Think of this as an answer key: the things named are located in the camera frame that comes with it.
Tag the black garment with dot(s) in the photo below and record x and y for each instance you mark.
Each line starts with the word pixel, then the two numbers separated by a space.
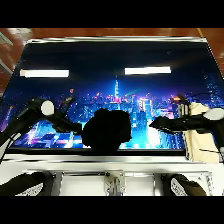
pixel 106 130

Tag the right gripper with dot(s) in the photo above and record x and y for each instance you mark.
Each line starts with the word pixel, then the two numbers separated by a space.
pixel 166 124

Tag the silver frame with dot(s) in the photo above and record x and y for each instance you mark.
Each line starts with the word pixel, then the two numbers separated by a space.
pixel 100 166

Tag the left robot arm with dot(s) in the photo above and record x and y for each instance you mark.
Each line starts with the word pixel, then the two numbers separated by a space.
pixel 26 117

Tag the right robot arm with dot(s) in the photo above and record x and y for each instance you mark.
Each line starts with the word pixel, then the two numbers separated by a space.
pixel 200 122

